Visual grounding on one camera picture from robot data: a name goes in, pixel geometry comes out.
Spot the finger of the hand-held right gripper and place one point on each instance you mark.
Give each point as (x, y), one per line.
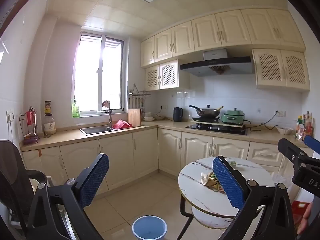
(312, 142)
(287, 146)

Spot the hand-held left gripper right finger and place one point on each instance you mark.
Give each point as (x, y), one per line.
(228, 180)

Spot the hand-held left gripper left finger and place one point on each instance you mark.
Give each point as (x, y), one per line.
(95, 177)

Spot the green snack packet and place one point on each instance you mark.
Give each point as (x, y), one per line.
(215, 175)

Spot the yellow snack packet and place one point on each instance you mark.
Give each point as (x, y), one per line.
(212, 183)

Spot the cream tissue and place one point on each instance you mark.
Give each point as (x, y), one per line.
(204, 178)

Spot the blue plastic waste bin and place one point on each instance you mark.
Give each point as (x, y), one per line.
(148, 227)

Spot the person's right hand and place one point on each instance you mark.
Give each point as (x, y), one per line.
(306, 217)

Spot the white bowl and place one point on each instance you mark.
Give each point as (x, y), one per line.
(285, 130)

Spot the cluster of condiment bottles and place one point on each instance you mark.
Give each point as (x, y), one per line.
(303, 127)

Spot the red bag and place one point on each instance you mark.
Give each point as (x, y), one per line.
(298, 210)

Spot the cream base cabinets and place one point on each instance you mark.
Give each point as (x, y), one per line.
(120, 155)

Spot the round white marble table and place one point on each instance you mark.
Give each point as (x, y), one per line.
(192, 180)

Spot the steel kitchen sink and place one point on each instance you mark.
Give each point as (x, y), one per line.
(97, 130)

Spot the black gas hob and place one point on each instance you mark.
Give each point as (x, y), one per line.
(215, 129)

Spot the red dish rack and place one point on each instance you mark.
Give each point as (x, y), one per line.
(121, 124)

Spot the steel faucet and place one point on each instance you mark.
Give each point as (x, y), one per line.
(110, 117)

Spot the green electric cooker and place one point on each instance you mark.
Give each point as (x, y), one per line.
(232, 117)

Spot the black portable stove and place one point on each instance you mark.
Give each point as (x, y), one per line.
(205, 119)

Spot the glass jar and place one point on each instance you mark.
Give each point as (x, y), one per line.
(50, 127)

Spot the green dish soap bottle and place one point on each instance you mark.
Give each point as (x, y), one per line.
(75, 110)

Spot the wooden cutting board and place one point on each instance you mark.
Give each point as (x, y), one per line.
(134, 117)

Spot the wok with lid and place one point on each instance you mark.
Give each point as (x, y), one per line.
(206, 111)

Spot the stack of white bowls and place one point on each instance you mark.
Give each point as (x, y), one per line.
(148, 117)

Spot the large cream lattice cabinet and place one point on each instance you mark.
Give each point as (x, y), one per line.
(270, 67)

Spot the black electric kettle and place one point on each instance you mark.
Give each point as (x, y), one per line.
(178, 115)

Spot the dark bottle yellow label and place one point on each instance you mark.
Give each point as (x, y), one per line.
(48, 108)

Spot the hanging utensil rack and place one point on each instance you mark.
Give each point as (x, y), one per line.
(138, 95)

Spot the sliding glass window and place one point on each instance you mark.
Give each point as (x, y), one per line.
(87, 80)

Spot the grey range hood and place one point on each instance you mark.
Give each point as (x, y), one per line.
(217, 66)

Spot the small cream lattice cabinet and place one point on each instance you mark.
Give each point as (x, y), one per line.
(167, 75)

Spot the cream wall cabinet row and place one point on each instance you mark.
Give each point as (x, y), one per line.
(225, 30)

